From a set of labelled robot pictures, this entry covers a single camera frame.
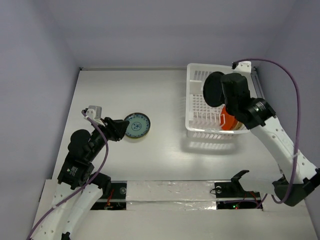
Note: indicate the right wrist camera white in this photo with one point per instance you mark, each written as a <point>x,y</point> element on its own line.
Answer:
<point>244,67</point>

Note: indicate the metal rail right edge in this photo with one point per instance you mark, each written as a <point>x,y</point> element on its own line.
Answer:
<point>256,83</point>

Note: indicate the beige plate with characters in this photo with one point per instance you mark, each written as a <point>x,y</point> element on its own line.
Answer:
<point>238,126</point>

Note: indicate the blue white patterned plate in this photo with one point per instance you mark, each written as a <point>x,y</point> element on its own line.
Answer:
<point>139,125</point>

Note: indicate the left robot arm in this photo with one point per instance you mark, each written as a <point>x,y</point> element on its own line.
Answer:
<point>78,185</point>

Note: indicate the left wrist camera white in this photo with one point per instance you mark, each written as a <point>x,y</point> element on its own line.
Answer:
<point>93,112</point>

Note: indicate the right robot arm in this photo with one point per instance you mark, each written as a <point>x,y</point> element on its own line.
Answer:
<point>298,177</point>

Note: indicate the silver foil strip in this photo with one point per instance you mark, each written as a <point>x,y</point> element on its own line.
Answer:
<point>170,196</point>

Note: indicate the orange plate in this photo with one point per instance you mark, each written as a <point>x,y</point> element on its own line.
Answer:
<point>227,122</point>

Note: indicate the black plate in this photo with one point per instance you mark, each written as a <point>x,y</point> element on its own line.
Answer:
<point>212,90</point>

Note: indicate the white plastic dish rack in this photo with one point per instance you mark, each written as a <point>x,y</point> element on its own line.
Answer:
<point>199,116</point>

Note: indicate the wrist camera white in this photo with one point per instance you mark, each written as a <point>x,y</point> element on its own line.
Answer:
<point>244,67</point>
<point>93,112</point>

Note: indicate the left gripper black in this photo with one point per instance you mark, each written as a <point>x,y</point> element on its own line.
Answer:
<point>116,128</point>

